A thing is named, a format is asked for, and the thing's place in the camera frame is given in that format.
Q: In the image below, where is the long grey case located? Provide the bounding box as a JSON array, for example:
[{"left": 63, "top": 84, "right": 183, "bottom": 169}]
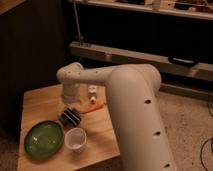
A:
[{"left": 69, "top": 41, "right": 213, "bottom": 82}]

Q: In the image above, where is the clear plastic cup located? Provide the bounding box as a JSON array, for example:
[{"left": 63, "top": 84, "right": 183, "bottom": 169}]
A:
[{"left": 64, "top": 128, "right": 87, "bottom": 152}]

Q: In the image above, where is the cluttered shelf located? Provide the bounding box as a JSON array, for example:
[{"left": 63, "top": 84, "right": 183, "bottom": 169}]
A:
[{"left": 68, "top": 0, "right": 213, "bottom": 21}]

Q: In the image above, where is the black case handle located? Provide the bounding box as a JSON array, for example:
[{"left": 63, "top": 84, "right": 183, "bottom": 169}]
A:
[{"left": 168, "top": 57, "right": 199, "bottom": 67}]

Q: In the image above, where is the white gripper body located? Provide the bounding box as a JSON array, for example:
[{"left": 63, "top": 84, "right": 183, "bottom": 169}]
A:
[{"left": 61, "top": 84, "right": 80, "bottom": 104}]

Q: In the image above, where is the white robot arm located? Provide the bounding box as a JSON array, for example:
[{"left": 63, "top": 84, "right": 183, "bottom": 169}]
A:
[{"left": 57, "top": 62, "right": 177, "bottom": 171}]

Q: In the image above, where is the metal stand pole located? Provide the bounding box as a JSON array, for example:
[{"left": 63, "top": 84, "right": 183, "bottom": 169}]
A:
[{"left": 72, "top": 0, "right": 84, "bottom": 45}]

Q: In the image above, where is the orange toy carrot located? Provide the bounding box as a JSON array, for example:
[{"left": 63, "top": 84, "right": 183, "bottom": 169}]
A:
[{"left": 82, "top": 102, "right": 104, "bottom": 114}]

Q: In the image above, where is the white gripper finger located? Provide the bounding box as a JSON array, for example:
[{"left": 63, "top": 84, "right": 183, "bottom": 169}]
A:
[{"left": 88, "top": 85, "right": 97, "bottom": 103}]

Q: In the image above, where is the wooden table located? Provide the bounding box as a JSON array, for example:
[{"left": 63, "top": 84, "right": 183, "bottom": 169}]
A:
[{"left": 17, "top": 85, "right": 119, "bottom": 171}]

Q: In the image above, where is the green plate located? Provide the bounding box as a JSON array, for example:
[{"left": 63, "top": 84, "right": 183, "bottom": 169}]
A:
[{"left": 24, "top": 120, "right": 63, "bottom": 159}]

